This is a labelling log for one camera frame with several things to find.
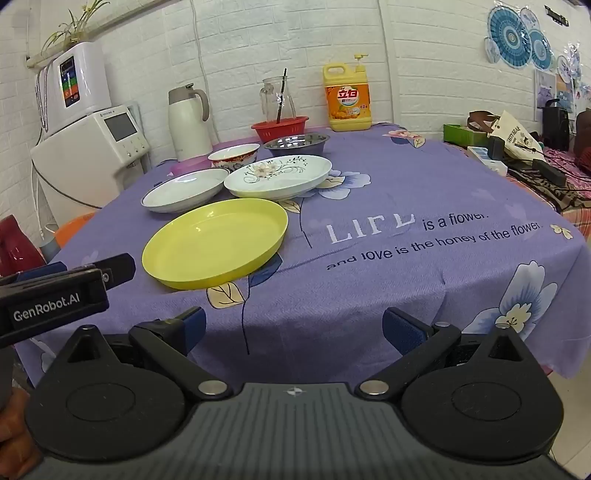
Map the white water purifier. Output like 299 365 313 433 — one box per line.
37 41 112 137

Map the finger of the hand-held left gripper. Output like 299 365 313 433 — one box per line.
14 261 68 282
81 253 137 292

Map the purple floral tablecloth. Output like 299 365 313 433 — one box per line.
28 122 585 388

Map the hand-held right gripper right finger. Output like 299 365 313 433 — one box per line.
355 307 539 400

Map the white thermos jug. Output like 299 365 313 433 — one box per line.
167 83 214 162

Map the white wall cable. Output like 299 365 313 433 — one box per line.
191 0 218 139

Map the red plastic colander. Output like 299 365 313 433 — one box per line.
251 116 310 144

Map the black speaker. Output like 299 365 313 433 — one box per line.
541 99 571 151

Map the black power adapter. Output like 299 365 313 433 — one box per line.
531 159 566 186

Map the green potted plant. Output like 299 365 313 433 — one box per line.
41 0 112 58

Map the small blue paper fan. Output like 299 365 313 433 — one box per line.
526 28 554 71

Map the beige printed tote bag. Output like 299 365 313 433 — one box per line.
489 110 546 160

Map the stainless steel bowl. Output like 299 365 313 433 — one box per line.
263 132 331 158

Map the person's left hand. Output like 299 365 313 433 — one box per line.
0 385 44 474

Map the white plastic box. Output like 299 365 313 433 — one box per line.
467 145 509 176

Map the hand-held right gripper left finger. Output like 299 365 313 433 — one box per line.
44 306 234 401

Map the white floral oval plate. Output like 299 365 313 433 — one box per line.
224 155 333 200

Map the orange plastic basin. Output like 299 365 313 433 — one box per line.
54 213 95 247

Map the grey cable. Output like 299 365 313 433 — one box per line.
31 161 103 210

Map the red patterned white bowl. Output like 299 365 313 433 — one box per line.
208 143 260 172

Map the white blue-rimmed plate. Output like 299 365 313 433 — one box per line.
141 168 230 213

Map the yellow detergent pump bottle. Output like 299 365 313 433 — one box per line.
322 54 373 133

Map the clear glass pitcher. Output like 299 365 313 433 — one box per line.
259 77 296 124

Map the yellow plastic plate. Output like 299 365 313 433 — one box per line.
141 198 289 291

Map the green box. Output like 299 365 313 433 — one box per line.
443 124 490 147

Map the white water dispenser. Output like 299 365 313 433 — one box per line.
30 105 151 227

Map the wall picture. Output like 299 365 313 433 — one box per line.
536 69 575 121

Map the large blue paper fan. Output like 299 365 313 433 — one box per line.
488 7 532 65

